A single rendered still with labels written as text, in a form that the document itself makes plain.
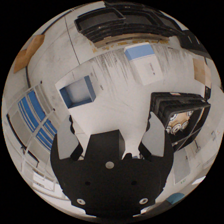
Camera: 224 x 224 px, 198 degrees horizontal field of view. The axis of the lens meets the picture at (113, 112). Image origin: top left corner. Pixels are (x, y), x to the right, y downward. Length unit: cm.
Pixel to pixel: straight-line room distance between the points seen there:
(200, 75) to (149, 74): 59
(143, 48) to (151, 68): 10
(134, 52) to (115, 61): 13
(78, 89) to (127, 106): 33
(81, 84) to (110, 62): 21
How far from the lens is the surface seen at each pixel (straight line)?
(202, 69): 79
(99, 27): 76
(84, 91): 48
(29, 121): 171
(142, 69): 35
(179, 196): 25
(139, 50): 35
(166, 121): 34
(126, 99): 46
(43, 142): 175
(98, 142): 62
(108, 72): 42
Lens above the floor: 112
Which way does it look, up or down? 55 degrees down
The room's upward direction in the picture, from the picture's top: 175 degrees counter-clockwise
